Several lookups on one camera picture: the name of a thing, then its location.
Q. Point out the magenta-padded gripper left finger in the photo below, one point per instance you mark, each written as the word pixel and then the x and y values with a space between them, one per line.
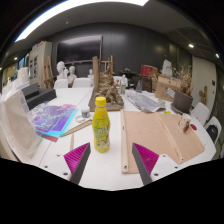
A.
pixel 75 158

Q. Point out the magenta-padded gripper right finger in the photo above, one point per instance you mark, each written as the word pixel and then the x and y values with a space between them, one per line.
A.
pixel 146 159

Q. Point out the yellow drink bottle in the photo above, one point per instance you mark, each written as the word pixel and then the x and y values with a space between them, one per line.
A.
pixel 101 128

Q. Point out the thin wooden brush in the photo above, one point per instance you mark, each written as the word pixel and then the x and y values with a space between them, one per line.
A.
pixel 72 141

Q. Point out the flat wooden stick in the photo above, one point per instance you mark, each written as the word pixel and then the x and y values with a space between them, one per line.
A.
pixel 77 128

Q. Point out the purple and cyan painting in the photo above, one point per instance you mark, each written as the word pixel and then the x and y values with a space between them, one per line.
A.
pixel 53 118

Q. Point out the small white jar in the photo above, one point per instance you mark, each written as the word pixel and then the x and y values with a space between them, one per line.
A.
pixel 85 112

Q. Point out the flat round red coaster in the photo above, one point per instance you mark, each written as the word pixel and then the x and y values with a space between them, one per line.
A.
pixel 193 127

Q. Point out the grey round plant saucer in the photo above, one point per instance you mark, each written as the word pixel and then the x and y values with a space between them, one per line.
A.
pixel 174 109

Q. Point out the grey newspaper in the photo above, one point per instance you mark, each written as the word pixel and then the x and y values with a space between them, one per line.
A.
pixel 143 100

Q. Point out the large white canvas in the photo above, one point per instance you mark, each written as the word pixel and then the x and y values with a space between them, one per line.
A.
pixel 18 128

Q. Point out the black flat box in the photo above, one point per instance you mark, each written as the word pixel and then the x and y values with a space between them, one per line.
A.
pixel 38 96

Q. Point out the dark glass bottle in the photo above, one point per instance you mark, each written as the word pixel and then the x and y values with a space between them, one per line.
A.
pixel 138 87

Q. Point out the brown cardboard box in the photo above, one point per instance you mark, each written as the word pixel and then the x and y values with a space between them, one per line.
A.
pixel 163 85

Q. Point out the brown sculpture on wooden board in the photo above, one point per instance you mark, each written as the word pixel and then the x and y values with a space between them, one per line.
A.
pixel 108 89

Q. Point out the white chair with backpack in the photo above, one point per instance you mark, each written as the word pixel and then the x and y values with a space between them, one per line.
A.
pixel 213 121

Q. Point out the clear spray bottle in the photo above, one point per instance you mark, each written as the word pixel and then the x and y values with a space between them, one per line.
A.
pixel 123 85

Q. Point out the wooden mannequin figure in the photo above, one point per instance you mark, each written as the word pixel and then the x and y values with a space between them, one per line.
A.
pixel 203 95

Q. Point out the red box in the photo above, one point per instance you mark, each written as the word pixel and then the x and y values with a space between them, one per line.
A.
pixel 146 70

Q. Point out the group of white plaster busts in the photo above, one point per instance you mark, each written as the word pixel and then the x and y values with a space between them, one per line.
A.
pixel 60 69

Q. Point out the wooden easel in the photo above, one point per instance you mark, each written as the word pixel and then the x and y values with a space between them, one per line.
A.
pixel 48 71
pixel 107 64

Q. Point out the tall white statue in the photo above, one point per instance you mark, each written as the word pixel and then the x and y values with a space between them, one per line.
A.
pixel 167 68

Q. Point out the white shelf unit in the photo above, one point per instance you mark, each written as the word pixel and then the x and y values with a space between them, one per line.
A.
pixel 40 61

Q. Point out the group of ceiling spot lights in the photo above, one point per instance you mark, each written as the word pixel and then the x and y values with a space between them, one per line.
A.
pixel 191 45

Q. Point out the long bright ceiling panel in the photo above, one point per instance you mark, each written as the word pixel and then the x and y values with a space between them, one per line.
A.
pixel 66 6

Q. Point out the black wall screen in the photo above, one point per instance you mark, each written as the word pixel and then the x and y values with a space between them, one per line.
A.
pixel 78 50

